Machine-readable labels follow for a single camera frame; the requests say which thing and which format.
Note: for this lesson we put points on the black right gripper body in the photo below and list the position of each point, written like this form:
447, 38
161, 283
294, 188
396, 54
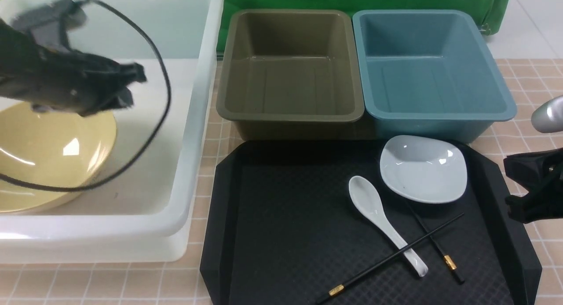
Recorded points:
541, 174

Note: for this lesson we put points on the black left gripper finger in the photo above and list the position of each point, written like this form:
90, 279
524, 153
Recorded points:
129, 73
121, 99

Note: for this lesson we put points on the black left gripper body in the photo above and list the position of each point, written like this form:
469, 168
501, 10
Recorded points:
72, 82

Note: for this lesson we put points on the yellow noodle bowl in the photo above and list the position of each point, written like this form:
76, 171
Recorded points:
58, 149

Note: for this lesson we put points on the small white square dish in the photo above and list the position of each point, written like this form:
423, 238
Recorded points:
424, 170

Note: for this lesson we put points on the white ceramic soup spoon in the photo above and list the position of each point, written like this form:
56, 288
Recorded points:
367, 200

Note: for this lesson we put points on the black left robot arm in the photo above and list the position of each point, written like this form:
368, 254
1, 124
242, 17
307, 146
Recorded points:
10, 40

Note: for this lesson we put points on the olive brown plastic bin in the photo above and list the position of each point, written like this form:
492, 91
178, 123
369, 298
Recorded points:
290, 74

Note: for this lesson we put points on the teal plastic bin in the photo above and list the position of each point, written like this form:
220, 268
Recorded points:
429, 73

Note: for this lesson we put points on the green backdrop cloth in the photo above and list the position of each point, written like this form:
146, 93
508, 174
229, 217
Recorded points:
488, 14

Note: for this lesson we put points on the black plastic serving tray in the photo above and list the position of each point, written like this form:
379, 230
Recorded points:
282, 230

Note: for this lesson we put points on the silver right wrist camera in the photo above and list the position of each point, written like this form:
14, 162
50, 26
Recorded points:
548, 118

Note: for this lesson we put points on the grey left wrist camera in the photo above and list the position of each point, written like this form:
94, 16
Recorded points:
46, 19

